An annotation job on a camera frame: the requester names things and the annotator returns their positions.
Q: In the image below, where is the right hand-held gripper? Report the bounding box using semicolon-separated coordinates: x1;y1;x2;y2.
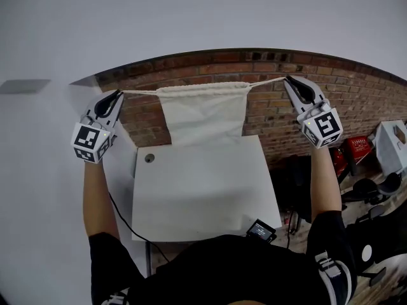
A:
284;76;345;150

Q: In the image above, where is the red crate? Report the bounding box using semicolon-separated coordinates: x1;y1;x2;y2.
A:
345;136;373;165

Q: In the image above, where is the black display device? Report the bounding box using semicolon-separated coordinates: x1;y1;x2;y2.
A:
245;218;277;245

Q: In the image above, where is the black office chair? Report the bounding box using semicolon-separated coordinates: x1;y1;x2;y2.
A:
270;154;314;226

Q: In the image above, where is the white table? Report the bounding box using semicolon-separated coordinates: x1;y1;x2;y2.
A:
131;134;283;278

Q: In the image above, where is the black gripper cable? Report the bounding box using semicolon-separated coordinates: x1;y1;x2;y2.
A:
107;191;172;264

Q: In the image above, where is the cream drawstring cloth bag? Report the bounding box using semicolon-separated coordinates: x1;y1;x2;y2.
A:
121;76;289;149

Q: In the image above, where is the person's left forearm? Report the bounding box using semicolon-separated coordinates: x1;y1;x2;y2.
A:
81;159;121;238

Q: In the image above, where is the black chair with grey seat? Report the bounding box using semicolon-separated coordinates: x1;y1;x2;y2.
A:
341;171;404;216

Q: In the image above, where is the white cardboard box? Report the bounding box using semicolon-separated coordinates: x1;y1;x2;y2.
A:
374;121;407;177

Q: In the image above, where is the person's right forearm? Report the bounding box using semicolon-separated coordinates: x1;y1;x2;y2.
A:
309;144;343;224

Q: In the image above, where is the person's black shirt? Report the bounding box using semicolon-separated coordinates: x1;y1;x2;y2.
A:
88;210;357;305

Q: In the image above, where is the red canister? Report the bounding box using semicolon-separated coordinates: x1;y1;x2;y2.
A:
330;147;348;184

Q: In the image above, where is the grey shoulder strap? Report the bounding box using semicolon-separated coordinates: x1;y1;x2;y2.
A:
101;292;130;305
314;251;353;305

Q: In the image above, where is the black chair with white disc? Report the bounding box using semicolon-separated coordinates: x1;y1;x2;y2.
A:
345;208;407;287

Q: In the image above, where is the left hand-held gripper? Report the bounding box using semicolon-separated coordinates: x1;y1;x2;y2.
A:
70;89;125;165

